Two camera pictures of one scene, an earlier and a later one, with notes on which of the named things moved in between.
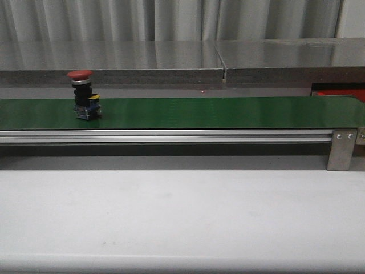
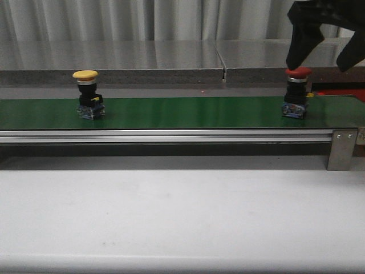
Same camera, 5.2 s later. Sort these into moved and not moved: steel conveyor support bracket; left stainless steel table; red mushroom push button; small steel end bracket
Moved: red mushroom push button
Not moved: steel conveyor support bracket; left stainless steel table; small steel end bracket
